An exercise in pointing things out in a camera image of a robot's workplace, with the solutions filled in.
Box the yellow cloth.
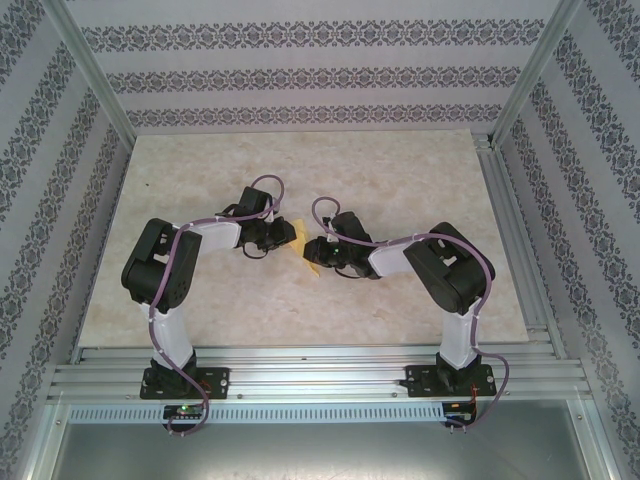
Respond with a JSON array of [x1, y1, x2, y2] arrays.
[[290, 218, 322, 278]]

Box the grey metal sheet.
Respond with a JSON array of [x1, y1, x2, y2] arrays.
[[49, 419, 606, 480]]

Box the small circuit board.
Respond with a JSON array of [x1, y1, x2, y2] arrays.
[[443, 401, 476, 424], [163, 404, 205, 420]]

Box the purple cable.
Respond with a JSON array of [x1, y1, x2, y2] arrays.
[[148, 174, 287, 440], [310, 197, 511, 434]]

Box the long aluminium mounting rail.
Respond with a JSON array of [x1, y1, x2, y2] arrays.
[[45, 343, 596, 405]]

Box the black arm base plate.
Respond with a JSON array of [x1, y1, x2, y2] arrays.
[[141, 367, 231, 401], [405, 363, 496, 399]]

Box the slotted grey cable duct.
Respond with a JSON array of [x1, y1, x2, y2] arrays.
[[67, 402, 449, 424]]

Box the aluminium side rail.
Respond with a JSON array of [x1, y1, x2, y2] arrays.
[[472, 132, 569, 359]]

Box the aluminium frame post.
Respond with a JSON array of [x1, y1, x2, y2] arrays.
[[41, 0, 139, 147], [489, 0, 584, 149]]

